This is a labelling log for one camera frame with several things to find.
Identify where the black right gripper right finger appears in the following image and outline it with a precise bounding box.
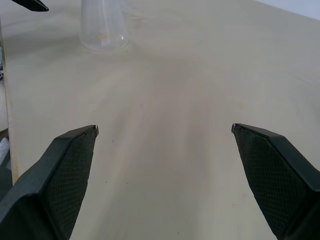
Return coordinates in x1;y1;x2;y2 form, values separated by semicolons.
231;122;320;240

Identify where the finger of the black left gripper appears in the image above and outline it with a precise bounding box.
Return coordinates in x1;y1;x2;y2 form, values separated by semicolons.
0;124;100;240

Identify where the black pointed right gripper left finger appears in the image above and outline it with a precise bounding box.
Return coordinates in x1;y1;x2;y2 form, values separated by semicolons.
11;0;50;12

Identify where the clear glass flask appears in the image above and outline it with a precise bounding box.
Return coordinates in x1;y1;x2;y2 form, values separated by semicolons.
78;0;129;52

